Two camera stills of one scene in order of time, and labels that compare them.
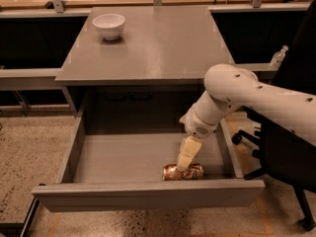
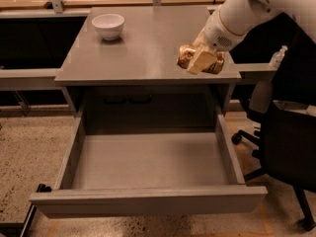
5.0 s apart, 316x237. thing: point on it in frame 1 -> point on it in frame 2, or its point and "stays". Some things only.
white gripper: (198, 123) -> (217, 36)
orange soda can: (194, 172) -> (185, 54)
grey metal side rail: (29, 79) stays
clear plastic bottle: (278, 57) stays
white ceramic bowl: (110, 25) stays
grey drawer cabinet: (139, 69) stays
